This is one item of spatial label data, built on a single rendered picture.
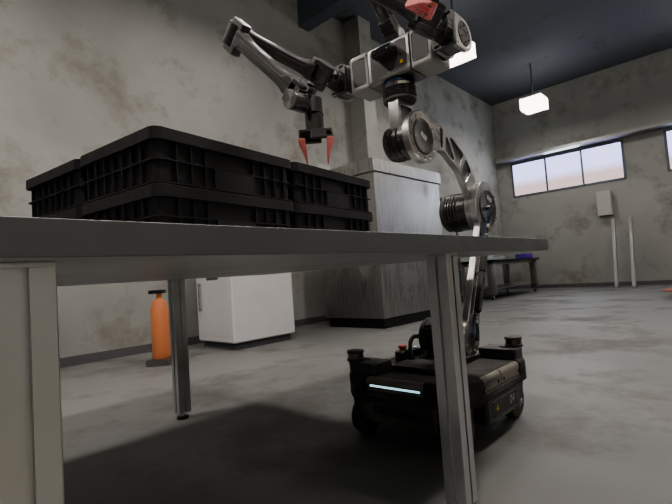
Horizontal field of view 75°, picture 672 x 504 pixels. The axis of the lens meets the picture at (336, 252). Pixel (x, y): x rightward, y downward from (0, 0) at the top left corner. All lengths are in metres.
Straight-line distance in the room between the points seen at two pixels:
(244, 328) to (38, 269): 3.78
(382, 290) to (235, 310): 1.66
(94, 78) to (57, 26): 0.50
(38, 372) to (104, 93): 4.62
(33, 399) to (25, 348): 0.05
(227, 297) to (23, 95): 2.47
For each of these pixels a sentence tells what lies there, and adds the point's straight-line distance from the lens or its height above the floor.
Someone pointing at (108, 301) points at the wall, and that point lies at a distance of 4.70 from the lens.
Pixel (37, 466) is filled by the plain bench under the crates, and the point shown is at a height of 0.45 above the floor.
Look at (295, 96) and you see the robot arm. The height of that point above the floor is 1.15.
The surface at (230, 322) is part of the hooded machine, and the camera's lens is 4.26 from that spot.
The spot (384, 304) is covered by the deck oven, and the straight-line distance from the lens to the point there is 4.95.
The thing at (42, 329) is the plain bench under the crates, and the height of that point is 0.59.
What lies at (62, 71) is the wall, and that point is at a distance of 5.04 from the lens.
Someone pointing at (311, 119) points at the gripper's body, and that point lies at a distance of 1.40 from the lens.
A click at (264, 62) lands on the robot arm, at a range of 1.58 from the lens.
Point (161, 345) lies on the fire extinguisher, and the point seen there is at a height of 0.16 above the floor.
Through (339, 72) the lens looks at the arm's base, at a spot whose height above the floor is 1.46.
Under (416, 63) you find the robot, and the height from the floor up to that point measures 1.38.
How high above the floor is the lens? 0.62
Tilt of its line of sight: 3 degrees up
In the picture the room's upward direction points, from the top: 4 degrees counter-clockwise
